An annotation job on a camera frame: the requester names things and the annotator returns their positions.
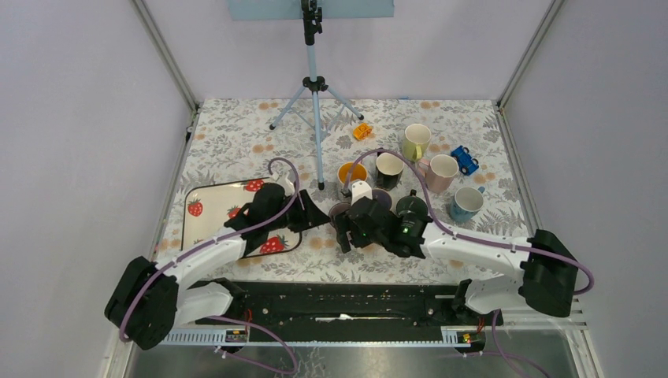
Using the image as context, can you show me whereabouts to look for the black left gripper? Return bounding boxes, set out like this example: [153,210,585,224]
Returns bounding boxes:
[266,189,331,233]

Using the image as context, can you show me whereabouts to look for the floral mug orange inside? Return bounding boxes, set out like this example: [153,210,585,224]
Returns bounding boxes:
[337,161,369,189]

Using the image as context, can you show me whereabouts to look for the black mug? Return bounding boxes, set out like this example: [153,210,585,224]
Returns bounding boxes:
[375,152,405,191]

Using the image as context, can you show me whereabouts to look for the pink mug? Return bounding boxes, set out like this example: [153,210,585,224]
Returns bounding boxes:
[417,154,458,194]

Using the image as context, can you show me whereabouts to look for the yellow mug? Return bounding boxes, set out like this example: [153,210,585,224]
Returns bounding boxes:
[402,124,432,162]

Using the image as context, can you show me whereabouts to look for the blue mug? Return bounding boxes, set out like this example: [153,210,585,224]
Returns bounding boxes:
[449,187,485,224]

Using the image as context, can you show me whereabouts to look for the pale pink tall cup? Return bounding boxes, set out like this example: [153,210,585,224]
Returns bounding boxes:
[372,188,393,210]

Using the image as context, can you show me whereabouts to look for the purple cup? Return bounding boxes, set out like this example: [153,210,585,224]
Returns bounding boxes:
[328,202,351,220]

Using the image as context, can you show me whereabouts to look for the grey mug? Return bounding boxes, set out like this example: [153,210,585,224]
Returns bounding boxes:
[395,189,429,218]

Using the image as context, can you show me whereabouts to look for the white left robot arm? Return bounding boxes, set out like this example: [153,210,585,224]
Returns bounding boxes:
[104,183,329,350]

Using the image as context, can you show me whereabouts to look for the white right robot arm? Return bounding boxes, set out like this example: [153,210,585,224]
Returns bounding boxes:
[332,196,581,324]

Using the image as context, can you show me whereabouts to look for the floral tablecloth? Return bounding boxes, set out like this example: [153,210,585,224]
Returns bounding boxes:
[154,99,529,284]

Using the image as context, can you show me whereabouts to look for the small orange toy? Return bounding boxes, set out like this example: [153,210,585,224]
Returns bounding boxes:
[352,123,373,141]

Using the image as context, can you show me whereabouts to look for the strawberry print tray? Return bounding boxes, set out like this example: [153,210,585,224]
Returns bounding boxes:
[180,177,302,258]

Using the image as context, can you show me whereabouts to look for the blue toy car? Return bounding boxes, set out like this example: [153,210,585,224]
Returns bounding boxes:
[450,146,480,176]

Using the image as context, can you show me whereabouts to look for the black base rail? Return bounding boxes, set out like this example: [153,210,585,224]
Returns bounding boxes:
[218,278,503,343]

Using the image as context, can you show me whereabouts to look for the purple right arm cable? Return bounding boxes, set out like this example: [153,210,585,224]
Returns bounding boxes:
[341,149,596,378]

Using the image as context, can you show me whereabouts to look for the blue camera tripod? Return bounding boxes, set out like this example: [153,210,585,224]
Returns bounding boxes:
[269,9,365,191]

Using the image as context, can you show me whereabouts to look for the blue board on wall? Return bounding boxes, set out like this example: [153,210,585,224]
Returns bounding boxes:
[227,0,395,20]

